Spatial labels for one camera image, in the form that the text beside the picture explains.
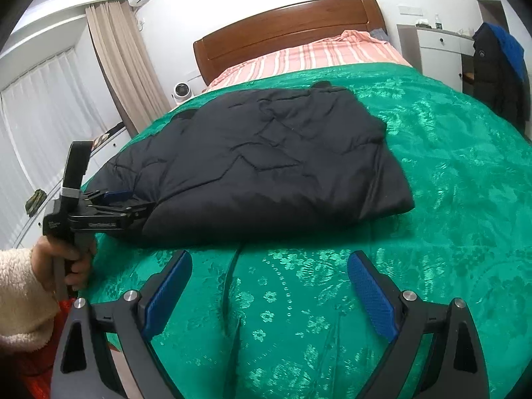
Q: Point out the person's left hand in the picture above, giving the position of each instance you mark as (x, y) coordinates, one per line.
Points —
(45, 257)

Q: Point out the small glass container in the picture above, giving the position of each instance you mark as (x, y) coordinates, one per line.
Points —
(423, 24)

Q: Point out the beige curtain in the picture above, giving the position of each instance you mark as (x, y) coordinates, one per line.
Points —
(120, 62)

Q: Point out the wooden headboard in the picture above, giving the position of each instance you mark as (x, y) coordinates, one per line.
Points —
(270, 37)

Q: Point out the white wall outlet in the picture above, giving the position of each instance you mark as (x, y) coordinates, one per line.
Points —
(408, 8)

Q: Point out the person's fleece-sleeved left forearm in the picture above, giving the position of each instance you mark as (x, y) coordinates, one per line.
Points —
(20, 299)

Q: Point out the person's red garment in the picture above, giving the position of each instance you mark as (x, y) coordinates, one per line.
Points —
(37, 368)

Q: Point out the white sheer curtain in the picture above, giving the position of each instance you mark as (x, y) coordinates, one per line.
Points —
(50, 112)

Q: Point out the black flat item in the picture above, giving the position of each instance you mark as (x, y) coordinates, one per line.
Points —
(117, 127)

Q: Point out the grey cloth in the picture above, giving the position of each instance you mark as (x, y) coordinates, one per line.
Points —
(379, 35)

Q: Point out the hanging black jacket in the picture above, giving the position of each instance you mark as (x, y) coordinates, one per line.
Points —
(490, 79)

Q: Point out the black puffer jacket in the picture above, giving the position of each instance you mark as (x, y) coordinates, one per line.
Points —
(249, 166)

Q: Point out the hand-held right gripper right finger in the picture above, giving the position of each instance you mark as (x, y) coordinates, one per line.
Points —
(370, 295)

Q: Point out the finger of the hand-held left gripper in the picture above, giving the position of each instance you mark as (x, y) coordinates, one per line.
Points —
(141, 209)
(118, 195)

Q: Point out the pink checkered pillow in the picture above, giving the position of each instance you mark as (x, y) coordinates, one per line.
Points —
(311, 56)

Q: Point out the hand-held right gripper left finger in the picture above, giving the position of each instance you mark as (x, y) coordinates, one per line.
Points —
(166, 295)

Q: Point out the green floral blanket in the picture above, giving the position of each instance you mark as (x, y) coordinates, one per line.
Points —
(415, 195)

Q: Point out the small white fan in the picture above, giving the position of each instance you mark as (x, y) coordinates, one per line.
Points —
(181, 90)

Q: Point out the white nightstand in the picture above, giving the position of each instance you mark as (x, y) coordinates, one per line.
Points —
(436, 50)

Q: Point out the camouflage item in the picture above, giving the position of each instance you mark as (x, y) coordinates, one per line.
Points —
(35, 203)

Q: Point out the blue garment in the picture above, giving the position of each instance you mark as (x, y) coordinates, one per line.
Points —
(513, 52)

